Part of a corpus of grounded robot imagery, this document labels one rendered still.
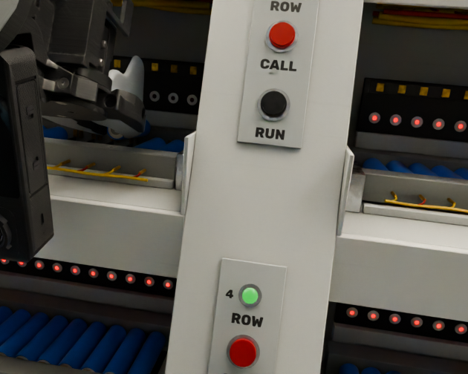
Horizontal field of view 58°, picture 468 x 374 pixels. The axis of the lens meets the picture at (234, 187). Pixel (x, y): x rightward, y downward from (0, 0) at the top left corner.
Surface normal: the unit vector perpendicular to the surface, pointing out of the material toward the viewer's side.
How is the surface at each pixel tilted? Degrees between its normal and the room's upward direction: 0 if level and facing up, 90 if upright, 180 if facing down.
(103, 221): 108
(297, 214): 90
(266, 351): 90
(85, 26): 88
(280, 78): 90
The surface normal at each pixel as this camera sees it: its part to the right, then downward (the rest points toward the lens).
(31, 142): 0.99, 0.13
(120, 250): -0.15, 0.26
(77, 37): -0.11, -0.08
